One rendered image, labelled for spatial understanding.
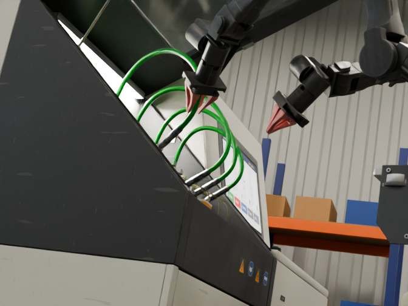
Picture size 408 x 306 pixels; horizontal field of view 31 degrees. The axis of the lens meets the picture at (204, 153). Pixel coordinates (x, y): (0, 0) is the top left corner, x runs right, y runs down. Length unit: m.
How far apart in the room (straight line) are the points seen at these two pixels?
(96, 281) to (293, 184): 7.20
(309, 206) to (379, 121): 1.88
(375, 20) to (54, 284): 0.88
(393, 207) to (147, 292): 0.53
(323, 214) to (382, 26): 5.91
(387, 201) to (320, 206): 5.89
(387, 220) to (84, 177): 0.68
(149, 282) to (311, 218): 5.85
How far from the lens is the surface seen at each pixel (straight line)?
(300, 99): 1.93
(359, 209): 7.38
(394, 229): 1.49
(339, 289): 8.41
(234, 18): 1.78
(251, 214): 2.78
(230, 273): 1.87
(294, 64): 1.99
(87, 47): 2.19
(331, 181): 8.70
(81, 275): 1.66
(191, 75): 1.87
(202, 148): 2.42
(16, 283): 1.74
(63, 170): 1.76
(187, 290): 1.64
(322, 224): 7.19
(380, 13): 1.54
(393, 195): 1.51
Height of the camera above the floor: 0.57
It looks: 17 degrees up
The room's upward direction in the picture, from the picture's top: 10 degrees clockwise
